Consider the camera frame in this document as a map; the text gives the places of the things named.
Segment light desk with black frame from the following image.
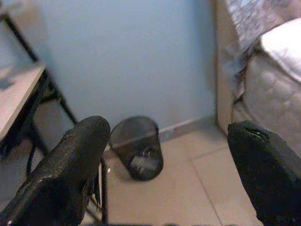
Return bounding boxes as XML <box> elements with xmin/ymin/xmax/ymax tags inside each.
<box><xmin>0</xmin><ymin>0</ymin><xmax>109</xmax><ymax>224</ymax></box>

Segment beige upholstered bed frame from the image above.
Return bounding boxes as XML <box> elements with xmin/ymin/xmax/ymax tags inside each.
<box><xmin>215</xmin><ymin>0</ymin><xmax>238</xmax><ymax>136</ymax></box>

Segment crumpled white paper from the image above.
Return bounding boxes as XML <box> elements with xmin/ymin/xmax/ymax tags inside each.
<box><xmin>130</xmin><ymin>150</ymin><xmax>158</xmax><ymax>175</ymax></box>

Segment printed grey headboard cover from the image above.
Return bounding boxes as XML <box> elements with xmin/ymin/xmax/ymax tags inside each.
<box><xmin>222</xmin><ymin>0</ymin><xmax>292</xmax><ymax>99</ymax></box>

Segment white quilted mattress pad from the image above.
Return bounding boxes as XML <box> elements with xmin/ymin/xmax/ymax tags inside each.
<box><xmin>260</xmin><ymin>17</ymin><xmax>301</xmax><ymax>83</ymax></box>

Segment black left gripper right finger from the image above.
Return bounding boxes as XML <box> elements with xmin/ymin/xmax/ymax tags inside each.
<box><xmin>227</xmin><ymin>120</ymin><xmax>301</xmax><ymax>226</ymax></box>

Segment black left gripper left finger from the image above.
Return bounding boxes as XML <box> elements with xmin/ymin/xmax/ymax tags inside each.
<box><xmin>0</xmin><ymin>115</ymin><xmax>111</xmax><ymax>226</ymax></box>

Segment black mesh waste bin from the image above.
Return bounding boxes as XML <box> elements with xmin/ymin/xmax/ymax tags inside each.
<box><xmin>110</xmin><ymin>115</ymin><xmax>164</xmax><ymax>181</ymax></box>

